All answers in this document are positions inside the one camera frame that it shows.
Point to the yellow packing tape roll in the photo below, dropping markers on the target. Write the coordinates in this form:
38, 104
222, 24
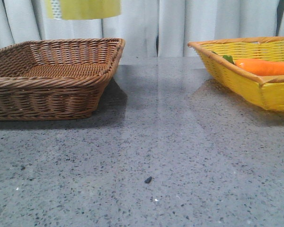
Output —
82, 9

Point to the small black debris piece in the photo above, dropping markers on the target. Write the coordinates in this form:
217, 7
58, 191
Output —
148, 180

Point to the white pleated curtain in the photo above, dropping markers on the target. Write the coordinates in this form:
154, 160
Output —
150, 28

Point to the brown wicker basket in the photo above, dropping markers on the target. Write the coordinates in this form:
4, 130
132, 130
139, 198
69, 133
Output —
56, 79

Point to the orange toy carrot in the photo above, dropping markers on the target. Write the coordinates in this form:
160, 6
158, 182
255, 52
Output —
253, 66

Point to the yellow woven basket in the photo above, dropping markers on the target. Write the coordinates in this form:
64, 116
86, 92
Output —
266, 92

